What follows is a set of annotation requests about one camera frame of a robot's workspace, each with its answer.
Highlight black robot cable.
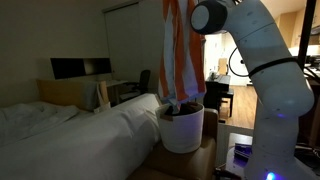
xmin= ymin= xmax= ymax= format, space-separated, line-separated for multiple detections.
xmin=228 ymin=45 xmax=300 ymax=80

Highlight white sliding closet door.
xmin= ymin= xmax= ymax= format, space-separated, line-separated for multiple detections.
xmin=102 ymin=0 xmax=202 ymax=104

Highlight white desk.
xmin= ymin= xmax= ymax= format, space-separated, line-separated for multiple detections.
xmin=105 ymin=78 xmax=140 ymax=104

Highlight white round basket wooden handles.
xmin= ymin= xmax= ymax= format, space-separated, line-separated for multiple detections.
xmin=154 ymin=101 xmax=205 ymax=155

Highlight black wall television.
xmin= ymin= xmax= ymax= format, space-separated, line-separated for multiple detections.
xmin=50 ymin=57 xmax=113 ymax=81

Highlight wooden headboard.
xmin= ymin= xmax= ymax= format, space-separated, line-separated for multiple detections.
xmin=36 ymin=79 xmax=110 ymax=112

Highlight crumpled white duvet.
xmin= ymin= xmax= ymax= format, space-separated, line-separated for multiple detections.
xmin=0 ymin=101 xmax=81 ymax=147

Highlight black office chair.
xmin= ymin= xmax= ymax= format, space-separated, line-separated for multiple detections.
xmin=119 ymin=69 xmax=152 ymax=103

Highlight blue box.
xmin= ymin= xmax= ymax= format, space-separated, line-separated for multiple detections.
xmin=233 ymin=142 xmax=254 ymax=161

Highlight black vertical pole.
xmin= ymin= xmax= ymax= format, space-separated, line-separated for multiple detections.
xmin=295 ymin=0 xmax=318 ymax=71

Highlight bed with white sheet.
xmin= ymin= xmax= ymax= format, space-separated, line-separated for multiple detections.
xmin=0 ymin=92 xmax=163 ymax=180

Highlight orange white striped towel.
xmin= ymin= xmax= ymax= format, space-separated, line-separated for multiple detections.
xmin=157 ymin=0 xmax=208 ymax=108

